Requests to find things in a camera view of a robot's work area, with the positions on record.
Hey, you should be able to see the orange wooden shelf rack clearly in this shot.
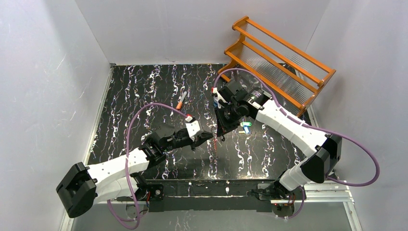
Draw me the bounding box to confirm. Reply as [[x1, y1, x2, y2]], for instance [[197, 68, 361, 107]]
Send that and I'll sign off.
[[218, 16, 336, 117]]

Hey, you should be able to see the aluminium frame rail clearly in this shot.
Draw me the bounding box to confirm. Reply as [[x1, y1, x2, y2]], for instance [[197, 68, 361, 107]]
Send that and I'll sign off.
[[60, 188, 364, 231]]

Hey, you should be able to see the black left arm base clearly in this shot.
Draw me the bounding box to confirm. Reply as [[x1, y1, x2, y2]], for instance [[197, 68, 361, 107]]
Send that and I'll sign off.
[[135, 183, 164, 202]]

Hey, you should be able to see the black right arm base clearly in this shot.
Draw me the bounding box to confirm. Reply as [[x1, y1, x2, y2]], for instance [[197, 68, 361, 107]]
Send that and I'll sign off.
[[249, 180, 296, 218]]

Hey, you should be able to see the green tagged key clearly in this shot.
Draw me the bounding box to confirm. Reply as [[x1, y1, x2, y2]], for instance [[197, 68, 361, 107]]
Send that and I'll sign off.
[[240, 121, 252, 127]]

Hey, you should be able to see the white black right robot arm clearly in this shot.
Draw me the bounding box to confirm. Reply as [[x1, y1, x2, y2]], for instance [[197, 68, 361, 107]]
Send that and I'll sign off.
[[211, 80, 342, 193]]

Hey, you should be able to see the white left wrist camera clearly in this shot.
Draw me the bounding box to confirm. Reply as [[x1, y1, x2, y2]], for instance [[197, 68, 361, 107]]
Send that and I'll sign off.
[[185, 115, 204, 141]]

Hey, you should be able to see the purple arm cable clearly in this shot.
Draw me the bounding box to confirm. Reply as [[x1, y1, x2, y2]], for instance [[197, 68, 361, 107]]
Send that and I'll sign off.
[[106, 103, 192, 230], [212, 68, 381, 220]]

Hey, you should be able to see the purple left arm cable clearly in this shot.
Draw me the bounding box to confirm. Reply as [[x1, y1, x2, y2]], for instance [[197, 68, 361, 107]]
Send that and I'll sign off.
[[106, 103, 192, 230]]

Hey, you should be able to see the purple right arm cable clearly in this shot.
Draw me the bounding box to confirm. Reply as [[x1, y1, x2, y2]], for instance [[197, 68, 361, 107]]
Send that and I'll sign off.
[[212, 68, 381, 220]]

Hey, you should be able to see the white orange marker pen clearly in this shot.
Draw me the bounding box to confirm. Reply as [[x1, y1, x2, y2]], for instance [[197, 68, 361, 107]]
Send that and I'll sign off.
[[176, 91, 187, 110]]

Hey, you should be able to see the blue tagged key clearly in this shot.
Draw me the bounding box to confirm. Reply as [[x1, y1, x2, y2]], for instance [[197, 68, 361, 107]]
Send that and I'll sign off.
[[239, 126, 250, 134]]

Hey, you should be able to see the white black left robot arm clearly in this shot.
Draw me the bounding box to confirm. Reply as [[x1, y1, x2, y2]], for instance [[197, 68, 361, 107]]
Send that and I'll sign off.
[[56, 125, 214, 218]]

